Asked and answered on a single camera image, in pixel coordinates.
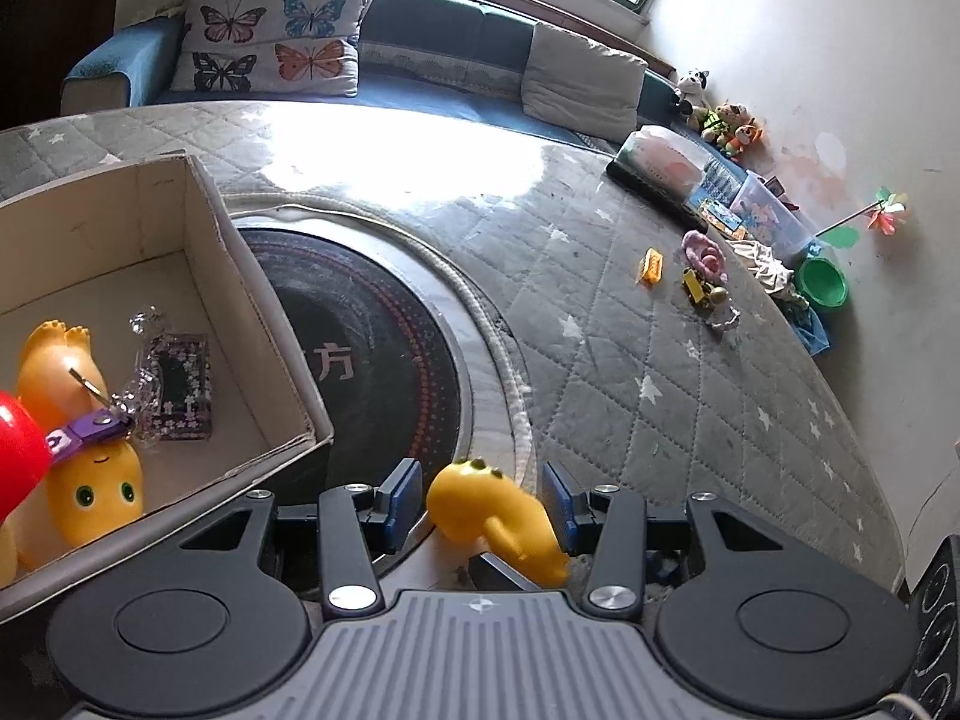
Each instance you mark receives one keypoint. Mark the grey cardboard box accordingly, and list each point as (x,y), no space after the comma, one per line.
(195,300)

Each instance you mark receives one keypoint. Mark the tissue packet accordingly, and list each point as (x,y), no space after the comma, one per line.
(667,165)

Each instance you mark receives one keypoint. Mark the pink toy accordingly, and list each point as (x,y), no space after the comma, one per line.
(705,251)

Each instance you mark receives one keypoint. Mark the red ball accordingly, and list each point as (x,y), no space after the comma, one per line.
(19,457)

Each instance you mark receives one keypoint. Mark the beige cushion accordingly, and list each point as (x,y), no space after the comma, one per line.
(581,82)

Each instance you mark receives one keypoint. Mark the orange rubber figure toy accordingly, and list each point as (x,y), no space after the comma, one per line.
(495,517)
(94,487)

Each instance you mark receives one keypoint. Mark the green bowl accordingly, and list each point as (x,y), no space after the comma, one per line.
(821,283)

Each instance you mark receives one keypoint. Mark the quilted star table cover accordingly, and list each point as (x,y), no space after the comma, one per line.
(637,405)

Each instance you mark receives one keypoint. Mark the plush toy group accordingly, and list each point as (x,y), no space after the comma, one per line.
(731,127)

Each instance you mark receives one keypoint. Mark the blue sofa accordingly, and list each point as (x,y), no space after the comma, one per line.
(450,45)

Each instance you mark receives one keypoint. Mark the pale cloth pile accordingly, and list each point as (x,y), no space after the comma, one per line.
(765,266)

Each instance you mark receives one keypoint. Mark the dark floral packet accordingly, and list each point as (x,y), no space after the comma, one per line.
(180,382)

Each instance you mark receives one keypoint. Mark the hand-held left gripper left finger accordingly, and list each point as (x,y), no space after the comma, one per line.
(405,496)

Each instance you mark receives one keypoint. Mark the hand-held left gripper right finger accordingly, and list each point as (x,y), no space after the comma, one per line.
(559,504)

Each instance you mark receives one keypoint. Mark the colourful pinwheel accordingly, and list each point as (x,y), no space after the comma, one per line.
(885,211)

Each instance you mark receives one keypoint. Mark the cow plush toy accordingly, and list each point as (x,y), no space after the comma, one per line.
(691,90)

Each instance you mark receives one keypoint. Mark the glass turntable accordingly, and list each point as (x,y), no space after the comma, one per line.
(390,345)

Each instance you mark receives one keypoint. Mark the picture books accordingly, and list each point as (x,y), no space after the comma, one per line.
(720,199)

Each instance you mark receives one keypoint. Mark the clear plastic bin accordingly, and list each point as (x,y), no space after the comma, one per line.
(776,214)

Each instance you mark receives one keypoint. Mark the black speaker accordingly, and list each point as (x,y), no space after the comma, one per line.
(937,630)

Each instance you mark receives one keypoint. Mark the yellow toy car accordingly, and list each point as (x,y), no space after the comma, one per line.
(697,289)

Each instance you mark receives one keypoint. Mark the small orange toy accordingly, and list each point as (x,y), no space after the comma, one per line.
(651,267)

